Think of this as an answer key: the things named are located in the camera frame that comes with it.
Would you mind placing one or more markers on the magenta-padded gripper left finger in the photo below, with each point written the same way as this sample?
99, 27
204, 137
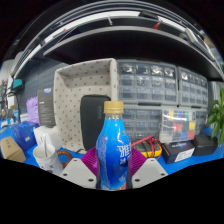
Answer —
77, 171

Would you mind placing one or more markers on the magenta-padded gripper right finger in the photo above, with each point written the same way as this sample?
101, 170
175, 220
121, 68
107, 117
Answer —
150, 170

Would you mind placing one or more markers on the blue drink bottle gold cap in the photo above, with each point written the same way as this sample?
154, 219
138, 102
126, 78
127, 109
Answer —
111, 150

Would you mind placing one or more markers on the yellow multimeter with leads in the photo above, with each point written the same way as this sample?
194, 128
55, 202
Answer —
150, 150

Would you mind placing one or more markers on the black box white label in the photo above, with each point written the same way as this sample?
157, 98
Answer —
178, 151

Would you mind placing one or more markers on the thin stirring spoon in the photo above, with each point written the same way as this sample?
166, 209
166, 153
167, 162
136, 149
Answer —
45, 146

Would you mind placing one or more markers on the white carton box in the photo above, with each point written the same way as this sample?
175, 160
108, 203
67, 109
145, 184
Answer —
50, 133

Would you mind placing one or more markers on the grey small-parts drawer cabinet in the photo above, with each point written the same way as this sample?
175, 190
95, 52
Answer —
143, 120
193, 88
146, 83
201, 118

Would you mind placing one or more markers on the black hard case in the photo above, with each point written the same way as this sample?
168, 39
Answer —
91, 121

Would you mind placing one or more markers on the clear organizer box coloured parts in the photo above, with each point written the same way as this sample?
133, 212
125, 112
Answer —
178, 125

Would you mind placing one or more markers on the black pouch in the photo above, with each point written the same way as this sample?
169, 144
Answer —
204, 144

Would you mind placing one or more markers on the beige dotted fabric bin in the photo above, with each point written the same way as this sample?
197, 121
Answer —
68, 110

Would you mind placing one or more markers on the dark blue carton box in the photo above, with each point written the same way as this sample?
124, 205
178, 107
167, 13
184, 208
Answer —
25, 135

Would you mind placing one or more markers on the brown cardboard box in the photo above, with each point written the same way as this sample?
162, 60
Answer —
11, 151

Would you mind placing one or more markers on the potted green plant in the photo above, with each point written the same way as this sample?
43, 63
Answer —
216, 116

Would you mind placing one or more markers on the teal object on pegboard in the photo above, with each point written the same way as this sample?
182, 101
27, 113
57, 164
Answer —
17, 84

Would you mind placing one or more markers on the dark overhead shelf unit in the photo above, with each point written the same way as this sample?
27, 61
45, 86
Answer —
126, 40

